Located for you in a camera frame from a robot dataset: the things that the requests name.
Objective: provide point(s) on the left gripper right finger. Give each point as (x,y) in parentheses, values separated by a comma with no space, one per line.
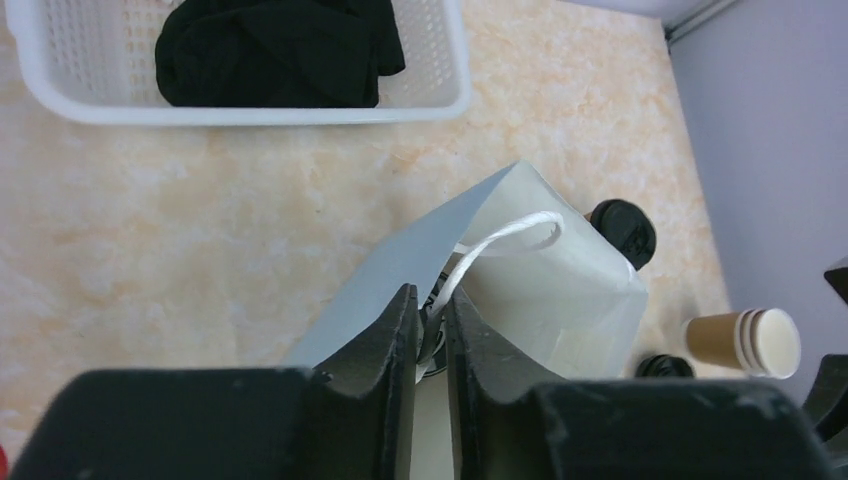
(623,417)

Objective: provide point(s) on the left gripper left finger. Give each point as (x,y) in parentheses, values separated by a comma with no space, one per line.
(225,411)

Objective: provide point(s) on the black coffee cup lid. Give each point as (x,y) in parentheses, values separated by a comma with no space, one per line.
(627,228)

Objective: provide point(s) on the stack of paper cups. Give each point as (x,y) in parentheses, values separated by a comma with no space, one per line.
(758,342)

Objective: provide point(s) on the black cloth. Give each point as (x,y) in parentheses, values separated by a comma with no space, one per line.
(277,54)

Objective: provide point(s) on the white plastic basket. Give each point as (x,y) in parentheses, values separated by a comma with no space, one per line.
(93,62)

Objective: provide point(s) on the light blue paper bag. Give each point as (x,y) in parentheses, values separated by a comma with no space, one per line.
(536,270)

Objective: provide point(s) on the red straw holder cup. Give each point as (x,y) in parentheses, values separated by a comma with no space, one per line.
(4,466)

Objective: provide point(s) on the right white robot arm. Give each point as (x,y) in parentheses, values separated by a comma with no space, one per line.
(826,407)

